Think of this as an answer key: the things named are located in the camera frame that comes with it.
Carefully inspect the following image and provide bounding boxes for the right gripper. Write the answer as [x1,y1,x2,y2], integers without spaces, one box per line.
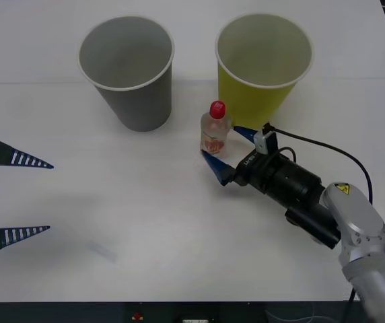
[201,126,281,195]

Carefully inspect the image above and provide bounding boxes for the clear bottle with red cap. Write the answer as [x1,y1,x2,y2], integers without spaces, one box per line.
[199,100,232,157]

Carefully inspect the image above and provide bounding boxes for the thin white cable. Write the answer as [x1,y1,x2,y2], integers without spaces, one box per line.
[265,308,335,323]

